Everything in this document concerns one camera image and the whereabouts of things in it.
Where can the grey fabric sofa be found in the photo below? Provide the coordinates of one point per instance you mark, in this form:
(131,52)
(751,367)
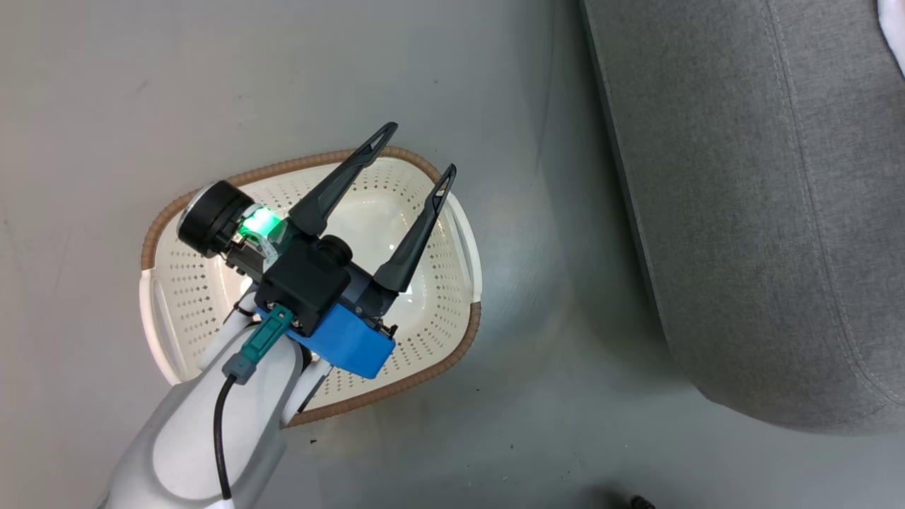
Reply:
(742,212)

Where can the small black object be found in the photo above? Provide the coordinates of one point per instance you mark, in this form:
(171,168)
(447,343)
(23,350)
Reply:
(640,502)

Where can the white cloth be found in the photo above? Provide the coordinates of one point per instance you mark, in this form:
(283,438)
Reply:
(894,35)

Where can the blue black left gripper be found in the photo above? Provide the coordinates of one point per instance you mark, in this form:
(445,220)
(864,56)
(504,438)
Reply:
(346,346)

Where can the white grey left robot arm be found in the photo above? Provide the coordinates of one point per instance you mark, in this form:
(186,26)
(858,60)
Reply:
(177,438)

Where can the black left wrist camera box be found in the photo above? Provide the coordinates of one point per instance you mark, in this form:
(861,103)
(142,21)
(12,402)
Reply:
(300,283)

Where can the white perforated basket brown rim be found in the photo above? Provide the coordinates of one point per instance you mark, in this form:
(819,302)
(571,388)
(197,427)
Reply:
(445,283)

